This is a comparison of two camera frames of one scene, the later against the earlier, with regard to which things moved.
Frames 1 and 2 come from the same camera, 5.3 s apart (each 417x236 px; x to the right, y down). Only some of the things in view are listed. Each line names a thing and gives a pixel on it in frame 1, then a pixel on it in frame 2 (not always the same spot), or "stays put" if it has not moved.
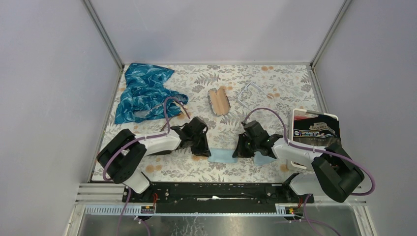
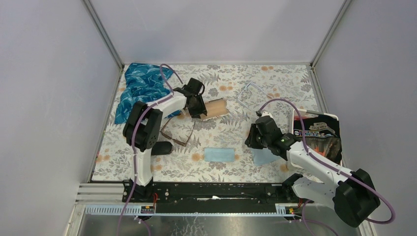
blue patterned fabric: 143,92 stays put
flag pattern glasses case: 219,100 -> 215,108
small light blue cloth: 222,155 stays put
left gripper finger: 201,147 -> 196,106
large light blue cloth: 259,159 stays put
